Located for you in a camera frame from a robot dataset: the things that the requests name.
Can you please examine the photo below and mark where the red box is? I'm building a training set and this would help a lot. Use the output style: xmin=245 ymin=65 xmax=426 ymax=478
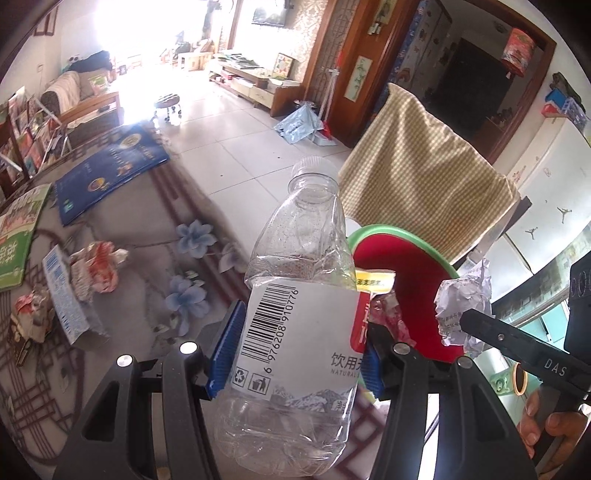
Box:
xmin=501 ymin=28 xmax=536 ymax=77

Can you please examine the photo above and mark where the person's right hand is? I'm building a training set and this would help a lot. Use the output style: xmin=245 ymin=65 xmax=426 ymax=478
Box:
xmin=517 ymin=388 xmax=591 ymax=467

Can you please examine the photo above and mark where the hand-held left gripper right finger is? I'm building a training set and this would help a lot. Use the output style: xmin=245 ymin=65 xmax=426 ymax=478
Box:
xmin=360 ymin=323 xmax=539 ymax=480

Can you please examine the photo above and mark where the crumpled foil wrapper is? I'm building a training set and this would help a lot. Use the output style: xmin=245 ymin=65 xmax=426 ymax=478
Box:
xmin=69 ymin=241 xmax=130 ymax=302
xmin=11 ymin=284 xmax=56 ymax=344

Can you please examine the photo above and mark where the blue box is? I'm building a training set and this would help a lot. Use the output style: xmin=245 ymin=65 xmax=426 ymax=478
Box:
xmin=542 ymin=88 xmax=583 ymax=116

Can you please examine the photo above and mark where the wooden sofa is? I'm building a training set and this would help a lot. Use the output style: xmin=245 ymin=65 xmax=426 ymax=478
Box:
xmin=41 ymin=51 xmax=122 ymax=139

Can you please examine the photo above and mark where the red green basin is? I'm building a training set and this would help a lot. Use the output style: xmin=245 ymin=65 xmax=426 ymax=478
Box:
xmin=346 ymin=224 xmax=462 ymax=365

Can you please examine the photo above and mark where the green book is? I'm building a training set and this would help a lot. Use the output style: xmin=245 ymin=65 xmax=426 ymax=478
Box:
xmin=0 ymin=184 xmax=52 ymax=291

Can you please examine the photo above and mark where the broom with dustpan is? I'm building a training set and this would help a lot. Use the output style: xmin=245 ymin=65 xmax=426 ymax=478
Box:
xmin=314 ymin=53 xmax=342 ymax=146

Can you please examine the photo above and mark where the colourful picture frame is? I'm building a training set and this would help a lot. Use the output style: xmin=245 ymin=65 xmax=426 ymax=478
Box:
xmin=272 ymin=53 xmax=295 ymax=79

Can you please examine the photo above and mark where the television cabinet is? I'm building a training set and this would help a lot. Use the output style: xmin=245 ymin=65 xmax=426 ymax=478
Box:
xmin=205 ymin=53 xmax=301 ymax=116

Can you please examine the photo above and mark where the white fridge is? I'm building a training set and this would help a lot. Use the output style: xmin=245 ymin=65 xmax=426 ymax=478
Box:
xmin=503 ymin=120 xmax=591 ymax=278

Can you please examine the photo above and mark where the round stool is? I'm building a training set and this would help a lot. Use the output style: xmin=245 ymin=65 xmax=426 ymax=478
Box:
xmin=152 ymin=92 xmax=183 ymax=125

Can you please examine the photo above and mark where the long blue white milk carton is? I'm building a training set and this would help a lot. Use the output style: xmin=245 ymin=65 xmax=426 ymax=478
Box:
xmin=41 ymin=244 xmax=109 ymax=349

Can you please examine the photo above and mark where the clear plastic bottle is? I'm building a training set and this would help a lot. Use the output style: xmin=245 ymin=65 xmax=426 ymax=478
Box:
xmin=213 ymin=156 xmax=370 ymax=477

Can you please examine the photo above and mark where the blue book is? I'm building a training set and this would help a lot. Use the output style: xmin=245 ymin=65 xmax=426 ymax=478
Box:
xmin=54 ymin=124 xmax=171 ymax=227

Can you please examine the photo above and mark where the wooden partition screen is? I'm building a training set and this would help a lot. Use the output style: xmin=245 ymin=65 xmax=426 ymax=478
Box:
xmin=295 ymin=0 xmax=416 ymax=148

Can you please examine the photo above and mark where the magazine rack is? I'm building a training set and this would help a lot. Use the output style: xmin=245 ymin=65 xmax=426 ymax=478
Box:
xmin=0 ymin=85 xmax=72 ymax=178

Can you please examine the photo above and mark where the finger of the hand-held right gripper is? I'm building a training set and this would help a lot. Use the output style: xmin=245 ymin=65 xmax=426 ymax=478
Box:
xmin=460 ymin=308 xmax=580 ymax=398

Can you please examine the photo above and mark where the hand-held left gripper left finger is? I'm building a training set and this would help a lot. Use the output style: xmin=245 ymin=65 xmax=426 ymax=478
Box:
xmin=52 ymin=299 xmax=247 ymax=480

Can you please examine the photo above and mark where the checkered chair cloth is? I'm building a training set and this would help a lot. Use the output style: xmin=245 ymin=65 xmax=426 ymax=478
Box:
xmin=338 ymin=83 xmax=520 ymax=261

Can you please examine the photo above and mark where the white paper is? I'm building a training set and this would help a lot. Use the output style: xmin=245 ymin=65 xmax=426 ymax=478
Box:
xmin=434 ymin=258 xmax=494 ymax=358

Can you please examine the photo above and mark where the wall television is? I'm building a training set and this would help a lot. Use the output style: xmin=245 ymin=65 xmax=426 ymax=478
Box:
xmin=252 ymin=0 xmax=289 ymax=26

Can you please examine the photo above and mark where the blue plastic bag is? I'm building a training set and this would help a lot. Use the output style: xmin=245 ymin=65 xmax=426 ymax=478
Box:
xmin=273 ymin=104 xmax=324 ymax=146

